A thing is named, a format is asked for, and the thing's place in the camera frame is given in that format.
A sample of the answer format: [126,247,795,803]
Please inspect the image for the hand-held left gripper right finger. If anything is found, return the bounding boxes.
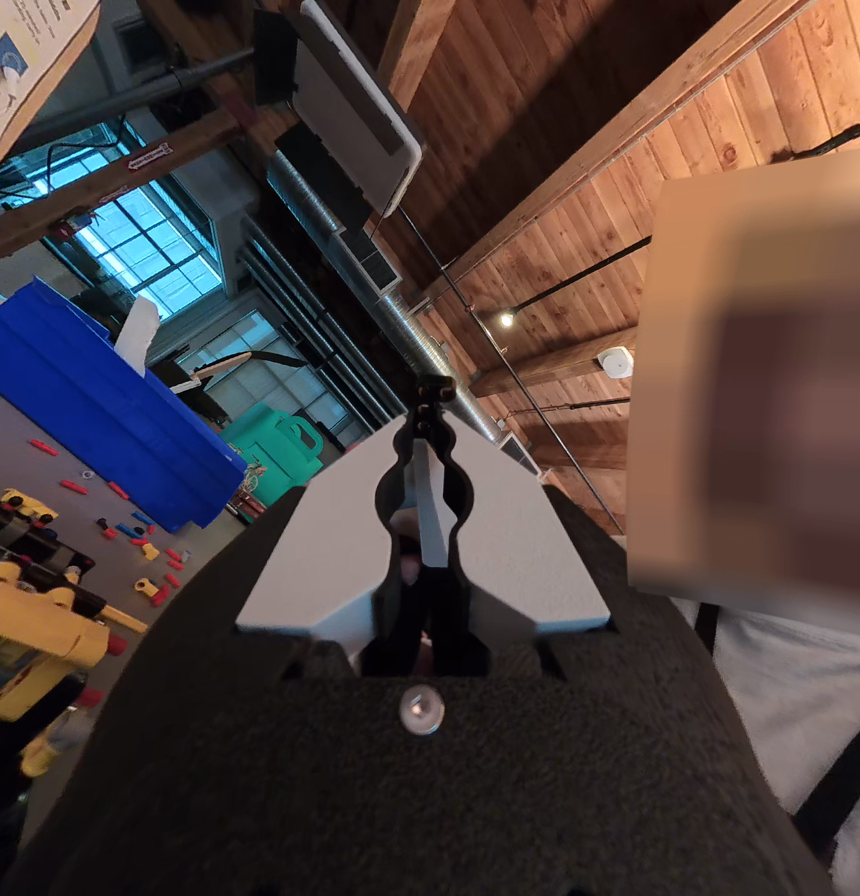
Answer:
[438,413,610,662]

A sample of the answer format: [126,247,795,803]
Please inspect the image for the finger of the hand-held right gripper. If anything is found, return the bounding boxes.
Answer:
[410,440,450,569]

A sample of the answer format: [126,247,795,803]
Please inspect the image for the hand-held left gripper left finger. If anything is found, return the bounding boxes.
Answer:
[235,413,411,662]

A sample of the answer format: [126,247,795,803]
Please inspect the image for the black lego connector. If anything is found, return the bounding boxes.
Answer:
[414,374,456,438]

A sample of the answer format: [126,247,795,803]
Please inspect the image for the lego car model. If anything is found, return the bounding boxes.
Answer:
[0,485,151,841]

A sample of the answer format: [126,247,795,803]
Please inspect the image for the scattered small lego pieces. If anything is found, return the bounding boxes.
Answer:
[0,437,193,610]

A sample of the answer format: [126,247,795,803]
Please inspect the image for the teal container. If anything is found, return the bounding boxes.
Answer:
[220,401,326,508]

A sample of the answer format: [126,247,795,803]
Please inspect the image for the desk lamp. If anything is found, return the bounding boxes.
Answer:
[169,349,306,393]

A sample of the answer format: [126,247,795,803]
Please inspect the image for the air vent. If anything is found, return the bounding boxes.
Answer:
[335,224,403,295]

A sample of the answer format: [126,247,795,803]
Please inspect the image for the blue plastic bin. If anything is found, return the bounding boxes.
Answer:
[0,275,249,534]

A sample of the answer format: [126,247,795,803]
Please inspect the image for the white paper slip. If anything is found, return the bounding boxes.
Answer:
[113,295,162,370]

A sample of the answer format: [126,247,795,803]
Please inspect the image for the ceiling light panel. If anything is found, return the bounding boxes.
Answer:
[251,0,426,219]

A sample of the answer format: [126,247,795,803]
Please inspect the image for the printed instruction sheet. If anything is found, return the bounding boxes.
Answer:
[0,0,88,151]

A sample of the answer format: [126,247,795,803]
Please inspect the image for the metal air duct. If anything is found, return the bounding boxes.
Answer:
[265,150,543,484]

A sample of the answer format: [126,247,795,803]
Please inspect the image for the black lanyard strap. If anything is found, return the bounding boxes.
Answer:
[694,602,860,865]

